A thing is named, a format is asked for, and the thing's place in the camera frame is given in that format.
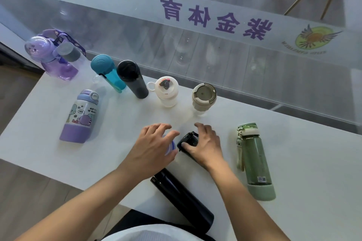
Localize person's left hand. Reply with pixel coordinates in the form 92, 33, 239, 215
124, 123, 180, 178

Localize person's right hand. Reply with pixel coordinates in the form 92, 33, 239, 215
181, 122, 225, 172

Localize black bottle lid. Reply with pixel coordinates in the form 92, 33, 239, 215
177, 131, 199, 154

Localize blue and white lid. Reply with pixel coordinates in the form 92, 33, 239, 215
164, 136, 178, 157

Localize person's left forearm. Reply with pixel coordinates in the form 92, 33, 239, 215
14, 162, 140, 241

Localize person's right forearm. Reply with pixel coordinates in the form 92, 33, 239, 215
206, 161, 292, 241

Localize white bottle with loop lid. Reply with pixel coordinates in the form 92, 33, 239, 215
146, 76, 179, 108

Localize black thermos bottle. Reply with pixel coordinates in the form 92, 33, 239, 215
150, 168, 215, 234

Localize beige lidded cup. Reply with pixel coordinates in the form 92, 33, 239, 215
192, 83, 218, 117

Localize black tumbler bottle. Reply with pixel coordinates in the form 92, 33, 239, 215
117, 60, 149, 100

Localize green transparent water bottle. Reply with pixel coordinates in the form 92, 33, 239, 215
236, 122, 276, 202

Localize teal water bottle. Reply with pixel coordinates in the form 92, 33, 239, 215
90, 53, 127, 94

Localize person's white shirt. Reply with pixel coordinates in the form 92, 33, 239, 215
101, 222, 216, 241

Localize purple cartoon kids bottle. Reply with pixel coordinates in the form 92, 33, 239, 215
59, 89, 100, 144

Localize clear bottle with grey lid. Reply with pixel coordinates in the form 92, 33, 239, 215
55, 41, 87, 72

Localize purple transparent strap bottle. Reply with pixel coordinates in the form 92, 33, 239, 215
25, 29, 86, 81

